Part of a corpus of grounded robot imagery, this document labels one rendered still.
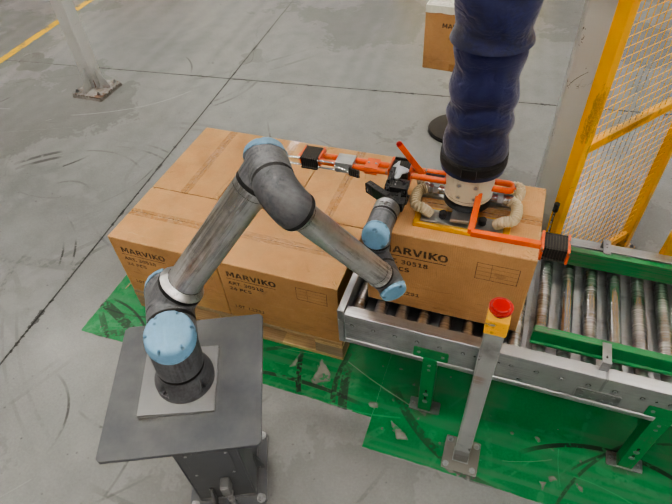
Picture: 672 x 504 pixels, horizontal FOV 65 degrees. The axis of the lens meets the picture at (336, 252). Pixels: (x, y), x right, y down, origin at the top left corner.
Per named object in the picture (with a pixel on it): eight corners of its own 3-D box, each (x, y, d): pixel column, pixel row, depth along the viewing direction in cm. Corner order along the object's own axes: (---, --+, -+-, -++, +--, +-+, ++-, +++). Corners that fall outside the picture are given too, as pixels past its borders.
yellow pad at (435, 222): (511, 224, 190) (513, 214, 187) (508, 243, 184) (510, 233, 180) (418, 208, 199) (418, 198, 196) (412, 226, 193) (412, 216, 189)
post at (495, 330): (470, 450, 230) (512, 307, 158) (467, 465, 226) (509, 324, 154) (454, 445, 232) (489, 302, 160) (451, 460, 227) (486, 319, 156)
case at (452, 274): (525, 259, 232) (546, 188, 203) (515, 331, 206) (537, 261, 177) (392, 233, 248) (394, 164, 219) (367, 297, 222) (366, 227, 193)
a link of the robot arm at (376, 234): (358, 247, 176) (360, 226, 169) (369, 222, 184) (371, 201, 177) (386, 254, 174) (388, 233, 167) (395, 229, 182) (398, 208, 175)
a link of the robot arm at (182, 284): (137, 333, 166) (261, 156, 130) (135, 291, 177) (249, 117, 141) (183, 340, 175) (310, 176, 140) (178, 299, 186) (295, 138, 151)
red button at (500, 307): (513, 307, 158) (515, 298, 156) (510, 325, 154) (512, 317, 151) (489, 301, 160) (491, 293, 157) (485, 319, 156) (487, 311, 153)
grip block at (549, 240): (567, 246, 167) (571, 234, 164) (566, 265, 162) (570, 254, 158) (539, 241, 169) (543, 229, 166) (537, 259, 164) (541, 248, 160)
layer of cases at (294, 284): (395, 211, 319) (397, 157, 291) (341, 343, 255) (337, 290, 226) (220, 179, 351) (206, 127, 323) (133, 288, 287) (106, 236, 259)
